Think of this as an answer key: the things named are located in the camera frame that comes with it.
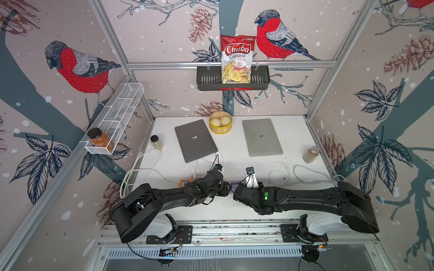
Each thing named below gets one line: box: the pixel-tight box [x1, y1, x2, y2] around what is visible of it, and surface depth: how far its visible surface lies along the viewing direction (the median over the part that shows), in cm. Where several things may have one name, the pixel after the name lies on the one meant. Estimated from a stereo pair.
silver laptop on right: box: [241, 118, 284, 157], surface depth 110 cm
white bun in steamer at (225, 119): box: [220, 115, 232, 125], surface depth 116 cm
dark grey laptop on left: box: [174, 119, 219, 164], surface depth 109 cm
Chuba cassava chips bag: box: [220, 35, 256, 85], surface depth 87 cm
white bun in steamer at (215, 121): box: [210, 117, 221, 127], surface depth 113 cm
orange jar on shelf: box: [86, 119, 123, 155], surface depth 65 cm
